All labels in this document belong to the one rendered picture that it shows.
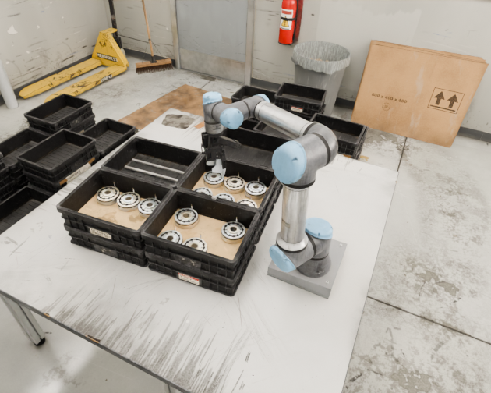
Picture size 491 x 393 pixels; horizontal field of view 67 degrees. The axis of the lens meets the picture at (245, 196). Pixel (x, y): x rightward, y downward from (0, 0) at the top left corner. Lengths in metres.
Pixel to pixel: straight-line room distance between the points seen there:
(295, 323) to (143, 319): 0.59
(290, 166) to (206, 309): 0.71
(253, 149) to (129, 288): 1.00
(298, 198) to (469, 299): 1.86
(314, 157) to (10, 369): 1.94
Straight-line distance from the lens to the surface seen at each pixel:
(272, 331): 1.50
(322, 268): 1.56
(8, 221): 2.81
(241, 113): 1.40
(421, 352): 2.48
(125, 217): 1.73
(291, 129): 1.30
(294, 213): 1.24
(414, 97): 4.16
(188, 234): 1.61
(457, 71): 4.12
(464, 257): 3.10
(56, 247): 1.89
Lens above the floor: 2.00
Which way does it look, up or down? 41 degrees down
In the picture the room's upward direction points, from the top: 3 degrees clockwise
